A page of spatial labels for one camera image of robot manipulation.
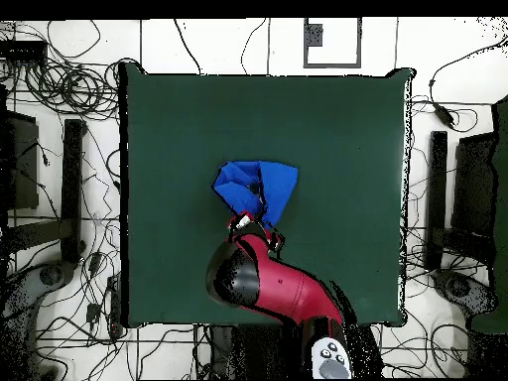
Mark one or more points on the blue printed shirt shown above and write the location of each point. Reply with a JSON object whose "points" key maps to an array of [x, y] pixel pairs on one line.
{"points": [[274, 186]]}

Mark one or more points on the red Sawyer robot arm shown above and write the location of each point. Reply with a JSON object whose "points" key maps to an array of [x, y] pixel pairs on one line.
{"points": [[285, 285]]}

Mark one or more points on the black flat box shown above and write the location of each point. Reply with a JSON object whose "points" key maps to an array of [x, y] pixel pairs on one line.
{"points": [[22, 50]]}

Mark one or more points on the dark green table cloth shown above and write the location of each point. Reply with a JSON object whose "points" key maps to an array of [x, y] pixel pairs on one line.
{"points": [[178, 119]]}

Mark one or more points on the black power strip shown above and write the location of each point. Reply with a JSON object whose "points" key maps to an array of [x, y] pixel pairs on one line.
{"points": [[115, 301]]}

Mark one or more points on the small black adapter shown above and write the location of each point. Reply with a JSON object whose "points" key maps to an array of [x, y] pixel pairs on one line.
{"points": [[93, 312]]}

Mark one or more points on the grey chair base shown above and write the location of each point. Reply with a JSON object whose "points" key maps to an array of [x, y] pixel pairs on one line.
{"points": [[456, 286], [51, 274]]}

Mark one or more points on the dark grey square tag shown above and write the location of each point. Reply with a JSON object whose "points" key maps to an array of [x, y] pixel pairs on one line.
{"points": [[314, 35]]}

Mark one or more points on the dark box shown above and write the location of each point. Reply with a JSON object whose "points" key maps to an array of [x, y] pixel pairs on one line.
{"points": [[22, 166], [474, 186]]}

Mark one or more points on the black power adapter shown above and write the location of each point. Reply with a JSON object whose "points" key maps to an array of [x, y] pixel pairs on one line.
{"points": [[443, 115]]}

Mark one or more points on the green hanging cloth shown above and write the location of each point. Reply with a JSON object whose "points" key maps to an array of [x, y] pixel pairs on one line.
{"points": [[502, 198]]}

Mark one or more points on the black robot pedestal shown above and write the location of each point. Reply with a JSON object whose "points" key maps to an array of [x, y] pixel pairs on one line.
{"points": [[246, 349]]}

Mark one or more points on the black frame leg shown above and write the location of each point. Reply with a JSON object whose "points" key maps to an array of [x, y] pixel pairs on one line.
{"points": [[72, 178], [436, 190]]}

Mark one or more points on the grey square floor frame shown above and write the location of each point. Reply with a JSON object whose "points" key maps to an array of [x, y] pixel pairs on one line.
{"points": [[332, 64]]}

